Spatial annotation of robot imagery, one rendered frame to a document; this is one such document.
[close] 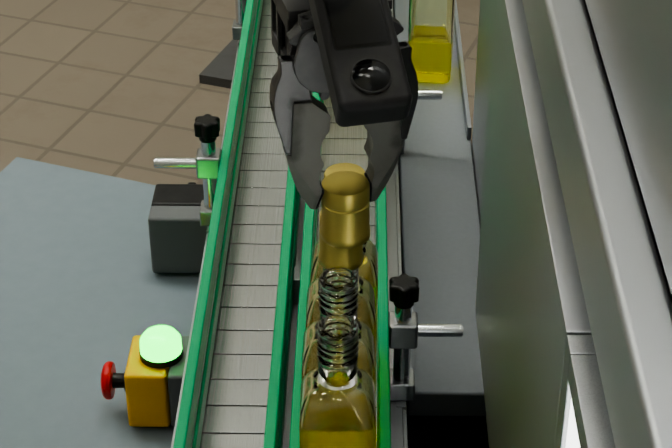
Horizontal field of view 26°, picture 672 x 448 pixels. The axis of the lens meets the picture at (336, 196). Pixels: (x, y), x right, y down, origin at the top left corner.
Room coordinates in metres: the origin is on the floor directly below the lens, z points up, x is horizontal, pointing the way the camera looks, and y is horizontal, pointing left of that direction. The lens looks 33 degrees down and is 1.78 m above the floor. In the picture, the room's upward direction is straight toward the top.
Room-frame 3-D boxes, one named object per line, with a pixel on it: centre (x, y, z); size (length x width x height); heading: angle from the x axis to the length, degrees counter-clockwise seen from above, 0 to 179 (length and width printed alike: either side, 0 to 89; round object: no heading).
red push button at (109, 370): (1.18, 0.23, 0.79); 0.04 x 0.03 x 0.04; 179
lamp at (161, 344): (1.18, 0.18, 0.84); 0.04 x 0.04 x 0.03
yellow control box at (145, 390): (1.18, 0.18, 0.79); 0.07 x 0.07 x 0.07; 89
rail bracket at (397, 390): (1.06, -0.08, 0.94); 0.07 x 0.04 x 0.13; 89
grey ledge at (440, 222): (1.53, -0.12, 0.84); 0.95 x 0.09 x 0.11; 179
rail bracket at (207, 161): (1.35, 0.16, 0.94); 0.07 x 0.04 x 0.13; 89
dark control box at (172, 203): (1.46, 0.18, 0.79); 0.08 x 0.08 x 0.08; 89
